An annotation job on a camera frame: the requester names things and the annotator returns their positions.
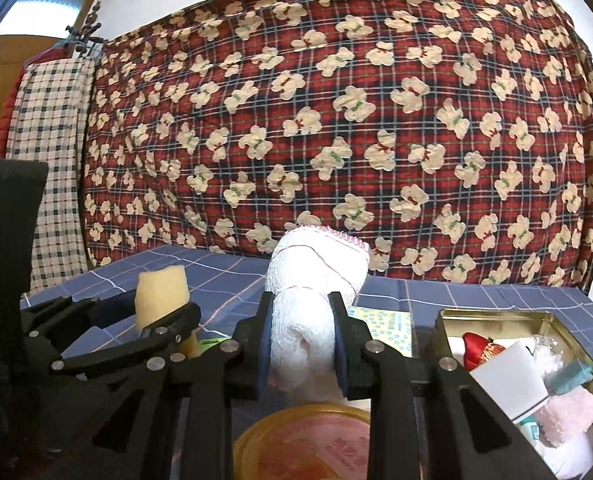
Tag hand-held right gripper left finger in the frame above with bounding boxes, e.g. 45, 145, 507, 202
41, 290, 277, 480

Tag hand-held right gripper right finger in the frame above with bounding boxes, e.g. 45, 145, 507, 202
327, 291, 562, 480

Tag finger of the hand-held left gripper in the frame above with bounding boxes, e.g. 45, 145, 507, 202
20, 290, 140, 357
49, 301, 203, 381

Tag yellow sponge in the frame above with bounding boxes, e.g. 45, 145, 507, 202
135, 266, 202, 358

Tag white towel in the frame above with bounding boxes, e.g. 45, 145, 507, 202
266, 225, 370, 403

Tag gold metal tin box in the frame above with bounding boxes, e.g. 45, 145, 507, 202
434, 309, 593, 480

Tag white soft cloth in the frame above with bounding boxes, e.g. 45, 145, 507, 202
537, 430, 593, 478

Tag green patterned flat packet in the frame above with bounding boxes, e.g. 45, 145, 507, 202
349, 305, 412, 358

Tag round pink yellow-rimmed object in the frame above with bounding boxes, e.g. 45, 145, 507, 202
232, 404, 377, 480

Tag blue checked tablecloth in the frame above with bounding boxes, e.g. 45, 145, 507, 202
19, 245, 593, 480

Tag beige checked hanging cloth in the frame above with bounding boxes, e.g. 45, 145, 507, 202
4, 55, 100, 296

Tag red patterned pouch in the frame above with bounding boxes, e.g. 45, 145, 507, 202
459, 332, 507, 371

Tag white foam block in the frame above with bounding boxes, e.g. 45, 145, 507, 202
469, 337, 552, 421

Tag white teal packet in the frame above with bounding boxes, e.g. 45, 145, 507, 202
519, 417, 545, 441

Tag dark metal hanger hooks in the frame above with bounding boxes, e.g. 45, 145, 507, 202
65, 2, 108, 58

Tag window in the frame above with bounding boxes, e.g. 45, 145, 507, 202
0, 0, 84, 36

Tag pink fluffy cloth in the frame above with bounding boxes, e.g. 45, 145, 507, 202
534, 387, 593, 448

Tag red plaid bear blanket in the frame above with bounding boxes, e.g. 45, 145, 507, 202
79, 0, 593, 291

